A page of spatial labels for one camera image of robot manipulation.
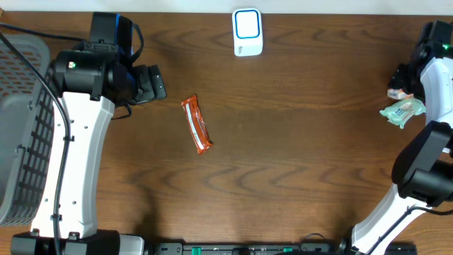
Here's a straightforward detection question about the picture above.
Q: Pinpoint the orange small snack packet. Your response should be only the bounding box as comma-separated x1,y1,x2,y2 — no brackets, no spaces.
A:
386,89,413,101

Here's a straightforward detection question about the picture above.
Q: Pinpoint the teal snack packet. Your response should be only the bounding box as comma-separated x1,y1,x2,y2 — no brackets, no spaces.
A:
379,98,426,129

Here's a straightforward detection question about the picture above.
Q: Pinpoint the orange brown snack bar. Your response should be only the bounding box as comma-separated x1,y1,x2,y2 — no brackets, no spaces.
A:
181,94,212,154

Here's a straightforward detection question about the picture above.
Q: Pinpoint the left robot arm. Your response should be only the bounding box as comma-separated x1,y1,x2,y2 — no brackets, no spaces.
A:
11,50,166,254

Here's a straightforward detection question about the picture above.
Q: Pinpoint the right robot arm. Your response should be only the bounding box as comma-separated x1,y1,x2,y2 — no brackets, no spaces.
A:
350,40,452,254

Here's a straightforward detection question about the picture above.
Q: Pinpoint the white barcode scanner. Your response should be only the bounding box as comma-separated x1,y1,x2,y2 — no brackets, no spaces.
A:
231,8,263,57

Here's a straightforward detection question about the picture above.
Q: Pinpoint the grey plastic mesh basket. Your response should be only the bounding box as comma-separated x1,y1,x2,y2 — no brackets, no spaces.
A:
1,44,54,227

